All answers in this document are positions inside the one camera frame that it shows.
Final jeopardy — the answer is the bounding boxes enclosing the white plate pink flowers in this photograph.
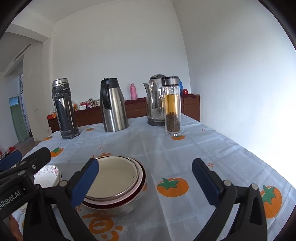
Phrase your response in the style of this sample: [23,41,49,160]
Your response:
[34,165,62,188]

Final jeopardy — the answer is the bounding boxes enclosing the white enamel bowl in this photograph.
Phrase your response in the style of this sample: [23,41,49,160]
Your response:
[86,156,139,201]

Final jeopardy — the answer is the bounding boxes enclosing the stainless steel bowl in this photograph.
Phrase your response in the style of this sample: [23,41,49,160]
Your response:
[82,157,147,217]

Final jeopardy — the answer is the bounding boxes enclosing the pink red plastic bowl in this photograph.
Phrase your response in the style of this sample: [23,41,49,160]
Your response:
[82,155,147,215]

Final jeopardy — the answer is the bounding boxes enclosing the green door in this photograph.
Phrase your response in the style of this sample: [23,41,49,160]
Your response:
[9,96,29,143]

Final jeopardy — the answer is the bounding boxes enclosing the dark red wooden sideboard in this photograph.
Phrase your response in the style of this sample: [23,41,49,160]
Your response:
[47,94,201,133]

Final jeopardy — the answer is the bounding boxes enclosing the dark grey thermos flask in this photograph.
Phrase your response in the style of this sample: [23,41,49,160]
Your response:
[52,78,80,140]

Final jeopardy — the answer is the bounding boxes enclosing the persimmon print tablecloth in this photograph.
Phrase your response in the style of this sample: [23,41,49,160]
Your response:
[39,116,295,240]

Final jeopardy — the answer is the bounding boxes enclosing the pink thermos bottle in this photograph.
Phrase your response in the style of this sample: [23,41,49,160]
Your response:
[129,83,137,100]

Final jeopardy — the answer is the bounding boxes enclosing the stainless electric kettle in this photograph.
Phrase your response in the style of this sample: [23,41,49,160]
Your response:
[144,74,165,126]

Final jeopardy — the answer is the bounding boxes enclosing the glass tea bottle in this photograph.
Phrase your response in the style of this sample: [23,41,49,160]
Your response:
[162,76,182,136]

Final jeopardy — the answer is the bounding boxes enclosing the steel carafe black handle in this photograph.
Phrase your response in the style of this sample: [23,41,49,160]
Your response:
[100,78,129,132]

